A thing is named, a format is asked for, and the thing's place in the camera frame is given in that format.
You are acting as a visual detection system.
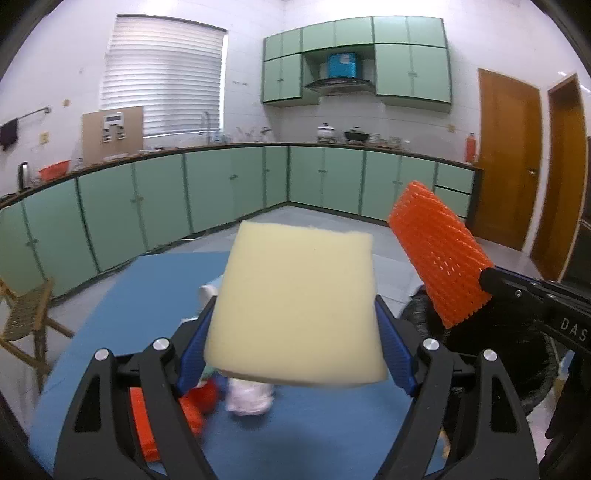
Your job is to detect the white tissue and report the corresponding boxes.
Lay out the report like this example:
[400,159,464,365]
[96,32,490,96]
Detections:
[225,378,273,416]

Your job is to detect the red scouring pad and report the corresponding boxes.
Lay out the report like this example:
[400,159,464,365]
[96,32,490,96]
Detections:
[129,387,159,462]

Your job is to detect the orange foam net sleeve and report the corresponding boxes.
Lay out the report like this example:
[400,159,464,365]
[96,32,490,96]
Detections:
[388,181,494,329]

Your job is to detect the yellow sponge block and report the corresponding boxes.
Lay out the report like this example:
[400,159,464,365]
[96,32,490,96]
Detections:
[204,221,387,387]

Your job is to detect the red plastic bag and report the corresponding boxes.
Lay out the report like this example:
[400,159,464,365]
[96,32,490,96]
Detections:
[179,378,219,436]

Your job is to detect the black trash bin bag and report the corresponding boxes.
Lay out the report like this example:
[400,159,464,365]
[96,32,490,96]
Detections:
[400,287,558,414]

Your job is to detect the green lower kitchen cabinets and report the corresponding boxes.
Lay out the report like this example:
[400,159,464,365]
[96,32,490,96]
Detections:
[1,144,482,297]

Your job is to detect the wooden door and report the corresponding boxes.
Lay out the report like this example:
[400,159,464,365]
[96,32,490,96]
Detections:
[531,74,587,281]
[473,69,542,250]

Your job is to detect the blue foam table mat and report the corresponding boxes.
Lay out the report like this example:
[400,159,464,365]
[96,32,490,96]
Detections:
[29,252,411,479]

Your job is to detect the wooden chair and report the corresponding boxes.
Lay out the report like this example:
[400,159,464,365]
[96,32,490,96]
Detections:
[1,278,74,393]

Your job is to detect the red thermos bottle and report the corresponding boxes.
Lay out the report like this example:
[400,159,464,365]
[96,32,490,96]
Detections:
[465,132,477,164]

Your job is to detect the black wok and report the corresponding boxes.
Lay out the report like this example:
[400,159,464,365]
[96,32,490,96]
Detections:
[344,128,370,145]

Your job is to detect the white cooking pot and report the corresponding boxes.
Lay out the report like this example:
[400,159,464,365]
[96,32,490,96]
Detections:
[317,123,337,144]

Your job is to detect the chrome sink faucet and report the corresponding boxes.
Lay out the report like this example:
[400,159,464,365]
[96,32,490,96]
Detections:
[198,111,211,145]

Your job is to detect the red basin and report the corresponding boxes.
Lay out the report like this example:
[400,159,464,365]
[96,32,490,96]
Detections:
[39,160,70,182]

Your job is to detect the brown cardboard box on counter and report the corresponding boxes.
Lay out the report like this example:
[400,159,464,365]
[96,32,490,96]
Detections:
[82,106,144,166]

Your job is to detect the range hood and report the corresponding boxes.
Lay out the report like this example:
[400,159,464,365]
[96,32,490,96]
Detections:
[305,77,376,96]

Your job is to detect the blue box above hood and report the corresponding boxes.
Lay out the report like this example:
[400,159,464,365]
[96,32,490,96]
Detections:
[327,52,363,79]

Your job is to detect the white window blind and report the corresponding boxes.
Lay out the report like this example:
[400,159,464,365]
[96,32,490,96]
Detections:
[100,14,226,137]

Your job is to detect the dark hanging towel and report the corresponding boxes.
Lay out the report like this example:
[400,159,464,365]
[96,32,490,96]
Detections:
[0,118,19,151]

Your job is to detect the green upper wall cabinets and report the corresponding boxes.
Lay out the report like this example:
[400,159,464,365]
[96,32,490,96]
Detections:
[262,15,453,113]

